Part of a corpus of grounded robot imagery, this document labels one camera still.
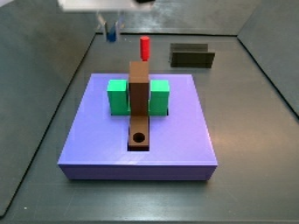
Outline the blue peg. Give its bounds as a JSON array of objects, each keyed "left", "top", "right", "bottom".
[{"left": 107, "top": 24, "right": 117, "bottom": 43}]

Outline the brown L-shaped block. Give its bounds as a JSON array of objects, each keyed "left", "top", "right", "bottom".
[{"left": 128, "top": 61, "right": 149, "bottom": 151}]

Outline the red peg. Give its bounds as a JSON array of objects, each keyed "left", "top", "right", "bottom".
[{"left": 140, "top": 36, "right": 151, "bottom": 61}]

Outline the purple base block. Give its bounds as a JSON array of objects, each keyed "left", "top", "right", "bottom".
[{"left": 58, "top": 73, "right": 217, "bottom": 180}]

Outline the black fixture stand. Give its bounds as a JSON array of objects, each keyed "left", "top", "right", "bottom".
[{"left": 169, "top": 43, "right": 215, "bottom": 68}]

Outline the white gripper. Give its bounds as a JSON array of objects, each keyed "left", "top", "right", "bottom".
[{"left": 57, "top": 0, "right": 155, "bottom": 33}]

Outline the green block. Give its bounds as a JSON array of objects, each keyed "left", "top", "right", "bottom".
[
  {"left": 107, "top": 80, "right": 129, "bottom": 116},
  {"left": 149, "top": 80, "right": 171, "bottom": 116}
]

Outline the right green block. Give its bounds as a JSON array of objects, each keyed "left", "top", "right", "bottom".
[{"left": 149, "top": 80, "right": 171, "bottom": 116}]

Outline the left green block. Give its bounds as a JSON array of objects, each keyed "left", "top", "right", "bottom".
[{"left": 107, "top": 80, "right": 129, "bottom": 116}]

